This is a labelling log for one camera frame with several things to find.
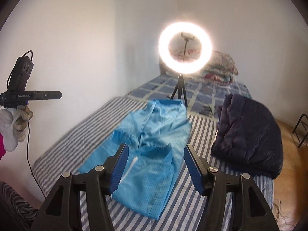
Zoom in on striped bed quilt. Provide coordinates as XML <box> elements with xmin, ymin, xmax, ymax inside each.
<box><xmin>33</xmin><ymin>97</ymin><xmax>278</xmax><ymax>230</ymax></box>

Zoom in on floral folded quilt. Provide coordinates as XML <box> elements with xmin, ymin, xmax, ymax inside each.
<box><xmin>170</xmin><ymin>48</ymin><xmax>238</xmax><ymax>85</ymax></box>

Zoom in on light blue striped garment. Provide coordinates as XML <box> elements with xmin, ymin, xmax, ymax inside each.
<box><xmin>78</xmin><ymin>100</ymin><xmax>191</xmax><ymax>220</ymax></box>

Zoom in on glowing ring light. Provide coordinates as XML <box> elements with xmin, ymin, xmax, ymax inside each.
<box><xmin>158</xmin><ymin>22</ymin><xmax>213</xmax><ymax>74</ymax></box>

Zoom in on dark navy puffer jacket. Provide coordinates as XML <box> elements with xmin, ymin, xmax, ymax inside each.
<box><xmin>211</xmin><ymin>94</ymin><xmax>284</xmax><ymax>179</ymax></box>

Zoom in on black metal clothes rack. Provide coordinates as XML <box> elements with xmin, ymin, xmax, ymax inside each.
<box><xmin>292</xmin><ymin>113</ymin><xmax>307</xmax><ymax>148</ymax></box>

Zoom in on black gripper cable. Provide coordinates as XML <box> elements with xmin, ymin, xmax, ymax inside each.
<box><xmin>6</xmin><ymin>49</ymin><xmax>47</xmax><ymax>198</ymax></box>

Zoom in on blue plaid bed sheet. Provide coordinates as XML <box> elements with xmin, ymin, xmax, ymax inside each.
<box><xmin>127</xmin><ymin>74</ymin><xmax>251</xmax><ymax>120</ymax></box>

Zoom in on black tripod stand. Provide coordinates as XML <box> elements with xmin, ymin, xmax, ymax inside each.
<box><xmin>167</xmin><ymin>32</ymin><xmax>195</xmax><ymax>107</ymax></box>

